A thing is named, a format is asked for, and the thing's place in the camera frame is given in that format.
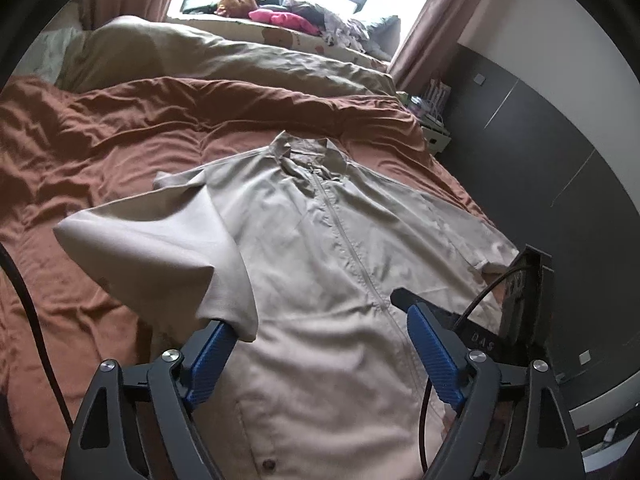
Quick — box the olive beige duvet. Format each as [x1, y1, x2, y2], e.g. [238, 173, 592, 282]
[56, 16, 396, 98]

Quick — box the beige zip jacket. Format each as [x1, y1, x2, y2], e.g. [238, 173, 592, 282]
[54, 133, 518, 479]

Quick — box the rust brown duvet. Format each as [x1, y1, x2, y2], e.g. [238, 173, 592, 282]
[0, 75, 497, 480]

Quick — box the white bedside nightstand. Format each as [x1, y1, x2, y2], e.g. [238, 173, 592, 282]
[408, 96, 451, 155]

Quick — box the pink plush cushion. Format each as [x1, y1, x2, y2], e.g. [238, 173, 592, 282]
[248, 8, 321, 36]

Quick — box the black cable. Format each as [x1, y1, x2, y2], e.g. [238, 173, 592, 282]
[0, 242, 76, 436]

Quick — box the clothes heap on sill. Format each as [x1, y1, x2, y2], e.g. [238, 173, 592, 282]
[284, 0, 401, 62]

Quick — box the pale green pillow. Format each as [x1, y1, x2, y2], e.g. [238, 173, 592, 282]
[13, 27, 90, 84]

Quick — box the right pink curtain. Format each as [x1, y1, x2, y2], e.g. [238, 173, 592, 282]
[388, 0, 480, 96]

